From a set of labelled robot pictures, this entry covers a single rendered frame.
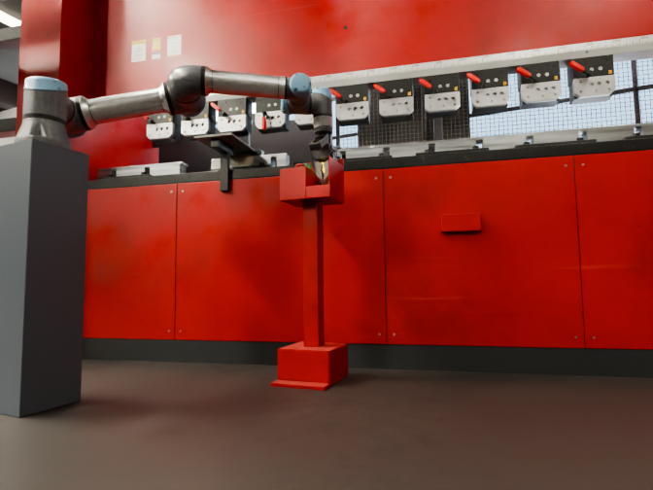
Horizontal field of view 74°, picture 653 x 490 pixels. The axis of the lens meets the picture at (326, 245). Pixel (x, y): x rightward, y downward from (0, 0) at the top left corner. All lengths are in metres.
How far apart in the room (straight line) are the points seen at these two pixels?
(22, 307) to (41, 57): 1.59
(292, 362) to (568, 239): 1.13
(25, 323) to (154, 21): 1.77
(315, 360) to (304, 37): 1.51
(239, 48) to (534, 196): 1.55
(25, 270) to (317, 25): 1.62
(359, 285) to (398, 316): 0.21
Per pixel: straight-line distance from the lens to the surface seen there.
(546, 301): 1.86
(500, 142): 2.04
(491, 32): 2.22
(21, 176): 1.54
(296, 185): 1.63
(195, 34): 2.56
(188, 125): 2.38
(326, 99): 1.72
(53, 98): 1.65
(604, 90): 2.18
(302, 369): 1.58
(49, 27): 2.81
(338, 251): 1.86
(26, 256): 1.48
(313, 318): 1.62
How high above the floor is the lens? 0.36
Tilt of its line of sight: 5 degrees up
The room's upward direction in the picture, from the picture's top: 1 degrees counter-clockwise
